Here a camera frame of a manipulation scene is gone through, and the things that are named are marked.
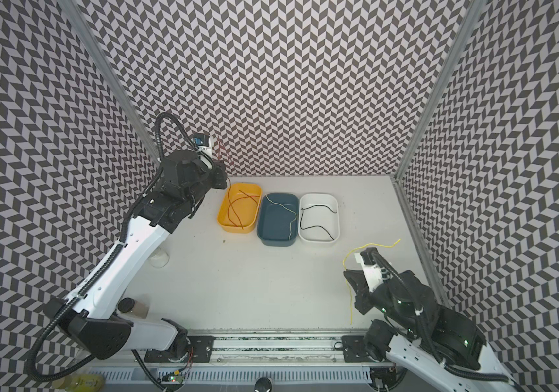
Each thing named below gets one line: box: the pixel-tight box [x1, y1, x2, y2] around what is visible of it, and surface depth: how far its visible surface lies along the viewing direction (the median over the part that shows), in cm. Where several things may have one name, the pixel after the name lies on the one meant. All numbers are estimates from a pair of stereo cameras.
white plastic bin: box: [298, 192, 340, 244], surface depth 101 cm
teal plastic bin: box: [256, 192, 300, 248], surface depth 103 cm
